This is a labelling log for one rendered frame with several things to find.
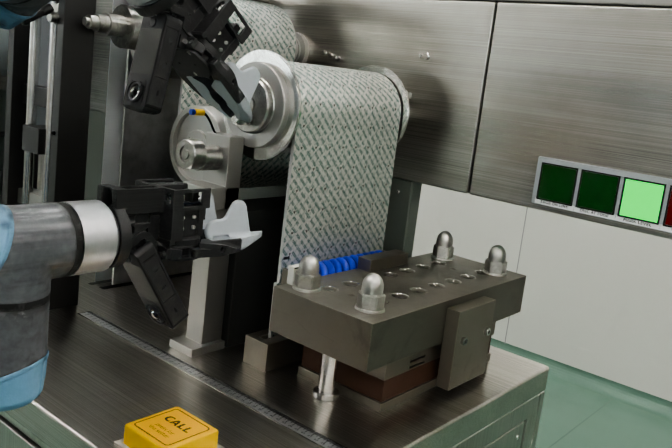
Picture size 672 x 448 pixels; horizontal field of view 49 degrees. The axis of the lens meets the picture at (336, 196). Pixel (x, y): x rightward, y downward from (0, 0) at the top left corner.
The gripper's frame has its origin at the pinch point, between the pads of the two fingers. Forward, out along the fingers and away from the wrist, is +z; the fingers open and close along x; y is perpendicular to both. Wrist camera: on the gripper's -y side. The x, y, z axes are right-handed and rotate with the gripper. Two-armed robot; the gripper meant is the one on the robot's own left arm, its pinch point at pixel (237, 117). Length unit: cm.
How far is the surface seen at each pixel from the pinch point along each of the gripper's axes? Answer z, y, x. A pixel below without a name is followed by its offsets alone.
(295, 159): 7.5, 0.1, -5.7
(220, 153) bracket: 3.3, -4.0, 2.6
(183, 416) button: 6.8, -34.6, -14.4
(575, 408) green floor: 262, 58, 29
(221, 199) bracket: 7.2, -8.6, 1.6
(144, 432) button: 2.8, -37.9, -14.7
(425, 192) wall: 239, 134, 139
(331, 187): 16.4, 2.2, -5.6
